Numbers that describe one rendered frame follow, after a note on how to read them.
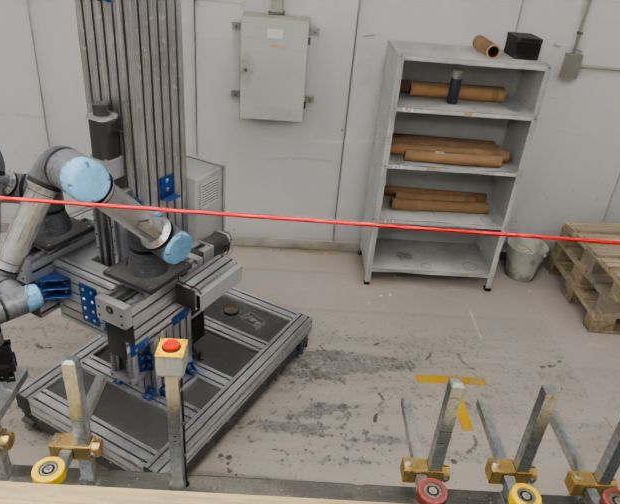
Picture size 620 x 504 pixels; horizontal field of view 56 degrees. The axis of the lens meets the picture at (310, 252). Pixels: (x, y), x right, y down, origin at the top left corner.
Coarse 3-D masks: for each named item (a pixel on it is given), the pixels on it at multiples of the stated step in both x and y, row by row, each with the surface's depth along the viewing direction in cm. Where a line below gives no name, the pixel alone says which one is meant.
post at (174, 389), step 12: (168, 384) 150; (180, 384) 152; (168, 396) 152; (180, 396) 154; (168, 408) 154; (180, 408) 156; (168, 420) 157; (180, 420) 157; (168, 432) 159; (180, 432) 159; (180, 444) 161; (180, 456) 164; (180, 468) 166; (180, 480) 169
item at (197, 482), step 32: (0, 480) 168; (32, 480) 169; (64, 480) 170; (96, 480) 170; (128, 480) 172; (160, 480) 173; (192, 480) 174; (224, 480) 174; (256, 480) 175; (288, 480) 176
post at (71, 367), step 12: (72, 360) 147; (72, 372) 148; (72, 384) 150; (72, 396) 152; (84, 396) 156; (72, 408) 155; (84, 408) 157; (72, 420) 157; (84, 420) 157; (84, 432) 159; (84, 444) 161; (84, 468) 166; (96, 468) 171
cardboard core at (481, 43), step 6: (480, 36) 354; (474, 42) 356; (480, 42) 347; (486, 42) 340; (492, 42) 338; (480, 48) 345; (486, 48) 335; (492, 48) 344; (498, 48) 333; (486, 54) 335; (492, 54) 340; (498, 54) 335
